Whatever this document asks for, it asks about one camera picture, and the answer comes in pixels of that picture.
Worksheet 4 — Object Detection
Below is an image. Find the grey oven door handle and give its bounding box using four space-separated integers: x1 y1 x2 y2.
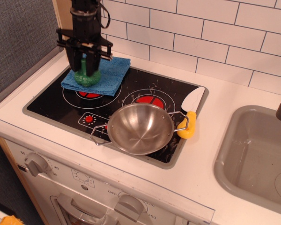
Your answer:
56 194 118 225

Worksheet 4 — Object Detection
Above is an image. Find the black toy stovetop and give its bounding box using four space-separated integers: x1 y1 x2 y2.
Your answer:
23 67 208 168

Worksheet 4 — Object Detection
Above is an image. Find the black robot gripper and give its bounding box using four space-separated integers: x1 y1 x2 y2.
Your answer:
57 0 113 76

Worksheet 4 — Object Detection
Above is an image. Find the green toy broccoli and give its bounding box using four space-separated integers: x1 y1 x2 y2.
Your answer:
74 58 101 87

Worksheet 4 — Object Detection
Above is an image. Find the toy knife yellow handle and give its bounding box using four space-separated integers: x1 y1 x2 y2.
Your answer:
177 87 205 139

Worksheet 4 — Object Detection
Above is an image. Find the grey timer knob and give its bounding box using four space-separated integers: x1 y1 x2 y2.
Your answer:
24 152 48 177

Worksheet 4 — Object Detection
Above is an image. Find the grey oven knob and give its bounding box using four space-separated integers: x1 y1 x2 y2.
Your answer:
114 195 144 222

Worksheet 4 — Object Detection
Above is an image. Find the yellow object bottom left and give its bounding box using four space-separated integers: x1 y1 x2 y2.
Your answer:
0 215 24 225

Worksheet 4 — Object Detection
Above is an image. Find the grey sink basin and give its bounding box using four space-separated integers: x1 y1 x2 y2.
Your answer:
214 105 281 214

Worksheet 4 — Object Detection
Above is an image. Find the wooden upright post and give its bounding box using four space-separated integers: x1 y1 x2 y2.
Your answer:
52 0 73 30

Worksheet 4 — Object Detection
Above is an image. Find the blue folded cloth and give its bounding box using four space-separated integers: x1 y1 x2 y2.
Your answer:
61 57 131 96

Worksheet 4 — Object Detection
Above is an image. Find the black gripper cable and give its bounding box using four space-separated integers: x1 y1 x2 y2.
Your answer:
99 0 111 29

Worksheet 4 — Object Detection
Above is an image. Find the stainless steel two-handled pan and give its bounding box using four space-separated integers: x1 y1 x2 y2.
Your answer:
90 103 190 155

